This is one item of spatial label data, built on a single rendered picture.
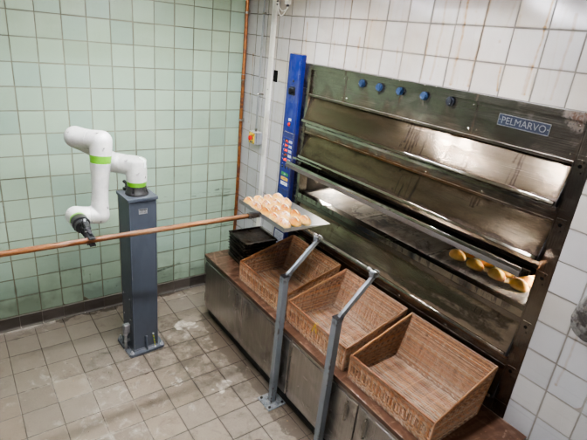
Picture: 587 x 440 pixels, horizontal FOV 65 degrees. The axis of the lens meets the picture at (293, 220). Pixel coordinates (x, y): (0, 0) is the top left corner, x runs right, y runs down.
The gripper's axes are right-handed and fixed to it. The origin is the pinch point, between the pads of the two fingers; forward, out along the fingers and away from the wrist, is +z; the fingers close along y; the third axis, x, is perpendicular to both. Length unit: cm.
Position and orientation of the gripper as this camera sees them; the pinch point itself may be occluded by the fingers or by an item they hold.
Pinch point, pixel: (91, 239)
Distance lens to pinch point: 259.5
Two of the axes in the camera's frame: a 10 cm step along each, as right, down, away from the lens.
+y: -1.0, 9.2, 3.8
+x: -8.1, 1.4, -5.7
